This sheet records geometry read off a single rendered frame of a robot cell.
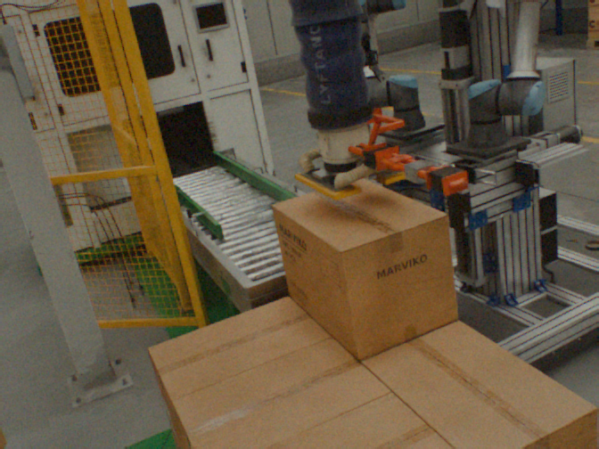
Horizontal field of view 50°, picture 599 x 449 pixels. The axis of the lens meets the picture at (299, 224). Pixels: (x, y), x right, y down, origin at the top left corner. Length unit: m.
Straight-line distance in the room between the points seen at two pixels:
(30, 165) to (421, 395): 1.96
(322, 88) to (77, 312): 1.75
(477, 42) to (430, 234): 0.89
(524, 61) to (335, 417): 1.37
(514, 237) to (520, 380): 1.06
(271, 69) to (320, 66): 10.03
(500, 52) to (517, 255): 0.89
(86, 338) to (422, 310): 1.77
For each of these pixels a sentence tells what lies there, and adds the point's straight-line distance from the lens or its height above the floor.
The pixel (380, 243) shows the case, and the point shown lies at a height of 0.93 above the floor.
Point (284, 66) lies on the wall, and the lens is 12.23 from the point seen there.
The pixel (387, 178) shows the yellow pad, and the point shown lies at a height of 1.07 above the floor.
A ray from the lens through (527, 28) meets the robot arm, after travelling 2.45.
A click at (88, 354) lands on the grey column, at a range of 3.38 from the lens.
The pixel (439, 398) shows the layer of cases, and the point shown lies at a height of 0.54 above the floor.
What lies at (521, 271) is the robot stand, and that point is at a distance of 3.05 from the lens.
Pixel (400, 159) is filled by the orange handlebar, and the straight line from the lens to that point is 1.91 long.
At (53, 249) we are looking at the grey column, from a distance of 3.16.
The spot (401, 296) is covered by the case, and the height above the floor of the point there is 0.72.
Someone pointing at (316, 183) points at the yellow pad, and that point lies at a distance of 2.22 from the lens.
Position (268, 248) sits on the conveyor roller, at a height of 0.54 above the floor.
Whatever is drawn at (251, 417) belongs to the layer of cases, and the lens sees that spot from 2.02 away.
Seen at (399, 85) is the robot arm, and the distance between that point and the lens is 2.82.
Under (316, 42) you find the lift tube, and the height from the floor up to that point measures 1.54.
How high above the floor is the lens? 1.74
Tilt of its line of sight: 21 degrees down
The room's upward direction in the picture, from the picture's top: 11 degrees counter-clockwise
